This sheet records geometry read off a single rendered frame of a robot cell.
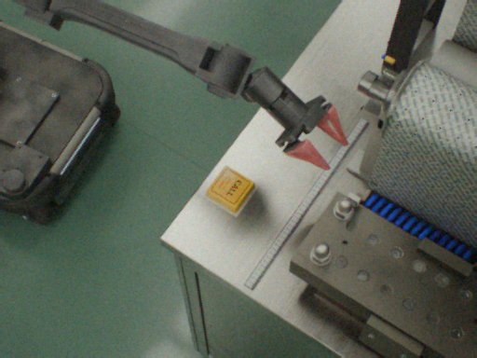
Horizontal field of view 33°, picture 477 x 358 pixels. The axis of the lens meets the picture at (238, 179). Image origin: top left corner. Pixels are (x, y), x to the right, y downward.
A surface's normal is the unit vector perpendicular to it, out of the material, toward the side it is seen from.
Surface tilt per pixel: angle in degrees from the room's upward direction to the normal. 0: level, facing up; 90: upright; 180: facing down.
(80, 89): 0
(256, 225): 0
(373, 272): 0
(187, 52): 25
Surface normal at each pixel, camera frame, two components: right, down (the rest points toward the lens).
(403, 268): 0.00, -0.44
